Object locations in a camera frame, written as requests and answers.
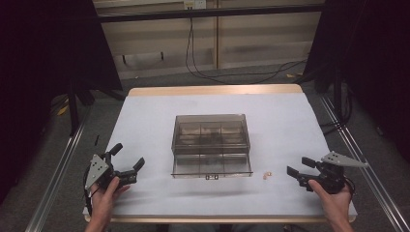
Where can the black horizontal bar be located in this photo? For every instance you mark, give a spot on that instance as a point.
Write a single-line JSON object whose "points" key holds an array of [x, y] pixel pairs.
{"points": [[209, 13]]}

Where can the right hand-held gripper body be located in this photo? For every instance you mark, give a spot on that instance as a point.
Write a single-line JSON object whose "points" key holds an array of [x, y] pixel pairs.
{"points": [[335, 170]]}

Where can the small white screw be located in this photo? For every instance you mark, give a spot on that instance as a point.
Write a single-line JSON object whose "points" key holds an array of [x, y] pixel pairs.
{"points": [[267, 175]]}

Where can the white table cover sheet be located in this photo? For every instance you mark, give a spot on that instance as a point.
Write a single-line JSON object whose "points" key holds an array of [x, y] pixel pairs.
{"points": [[206, 154]]}

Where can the aluminium rail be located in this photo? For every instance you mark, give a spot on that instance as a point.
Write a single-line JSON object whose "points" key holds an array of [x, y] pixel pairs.
{"points": [[361, 154], [54, 180]]}

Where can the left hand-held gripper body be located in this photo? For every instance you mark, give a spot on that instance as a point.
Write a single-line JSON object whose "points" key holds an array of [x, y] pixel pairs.
{"points": [[98, 170]]}

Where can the wall power socket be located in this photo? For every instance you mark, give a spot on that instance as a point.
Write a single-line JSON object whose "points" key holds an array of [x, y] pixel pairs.
{"points": [[194, 4]]}

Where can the clear plastic drawer box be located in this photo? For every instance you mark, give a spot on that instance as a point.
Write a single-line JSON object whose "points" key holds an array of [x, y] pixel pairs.
{"points": [[211, 146]]}

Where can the black stand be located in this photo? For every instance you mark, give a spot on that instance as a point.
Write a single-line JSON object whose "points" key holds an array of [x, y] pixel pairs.
{"points": [[74, 106], [336, 93]]}

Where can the person's left hand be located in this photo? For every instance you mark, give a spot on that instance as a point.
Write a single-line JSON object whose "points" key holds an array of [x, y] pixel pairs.
{"points": [[104, 196]]}

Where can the person's right hand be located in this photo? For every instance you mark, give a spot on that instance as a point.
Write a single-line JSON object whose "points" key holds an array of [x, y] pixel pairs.
{"points": [[332, 199]]}

